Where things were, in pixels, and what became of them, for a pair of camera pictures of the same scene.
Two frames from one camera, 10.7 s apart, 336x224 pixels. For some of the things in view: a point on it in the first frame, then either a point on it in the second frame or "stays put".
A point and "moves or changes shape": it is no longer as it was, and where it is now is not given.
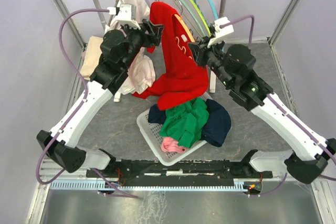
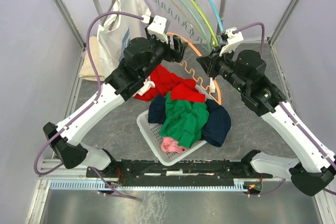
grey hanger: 115,3 to 113,0
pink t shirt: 170,145 stays put
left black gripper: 154,38 to 173,55
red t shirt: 184,78 moves or changes shape
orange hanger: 181,19 to 190,70
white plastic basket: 151,132 stays put
